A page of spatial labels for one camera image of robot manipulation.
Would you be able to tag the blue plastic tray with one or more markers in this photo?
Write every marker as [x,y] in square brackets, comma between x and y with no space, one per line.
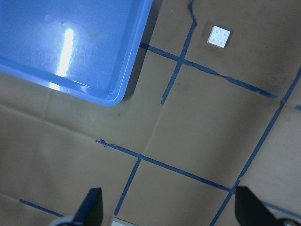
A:
[83,48]

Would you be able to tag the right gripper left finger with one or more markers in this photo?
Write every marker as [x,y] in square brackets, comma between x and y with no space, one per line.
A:
[90,213]

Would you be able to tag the white block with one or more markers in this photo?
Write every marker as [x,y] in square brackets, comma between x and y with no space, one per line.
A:
[218,37]

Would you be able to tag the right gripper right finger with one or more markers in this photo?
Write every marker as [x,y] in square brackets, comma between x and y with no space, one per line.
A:
[250,211]

